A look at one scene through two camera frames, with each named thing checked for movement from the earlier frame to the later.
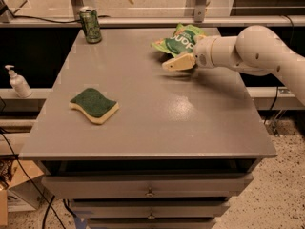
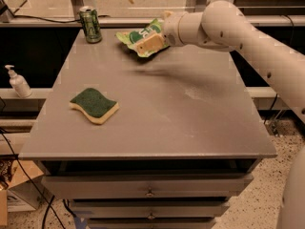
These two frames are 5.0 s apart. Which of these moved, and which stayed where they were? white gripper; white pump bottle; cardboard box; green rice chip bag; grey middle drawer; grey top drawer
Moved: white gripper; green rice chip bag
Stayed: grey middle drawer; grey top drawer; white pump bottle; cardboard box
